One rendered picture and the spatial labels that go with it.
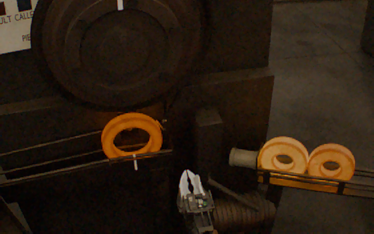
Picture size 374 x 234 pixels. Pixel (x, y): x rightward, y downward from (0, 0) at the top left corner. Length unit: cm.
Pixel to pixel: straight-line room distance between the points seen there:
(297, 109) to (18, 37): 198
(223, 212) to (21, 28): 84
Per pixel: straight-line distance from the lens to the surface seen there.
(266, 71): 132
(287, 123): 255
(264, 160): 124
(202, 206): 101
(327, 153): 118
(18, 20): 113
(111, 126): 116
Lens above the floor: 154
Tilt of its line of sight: 36 degrees down
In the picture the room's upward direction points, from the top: 1 degrees counter-clockwise
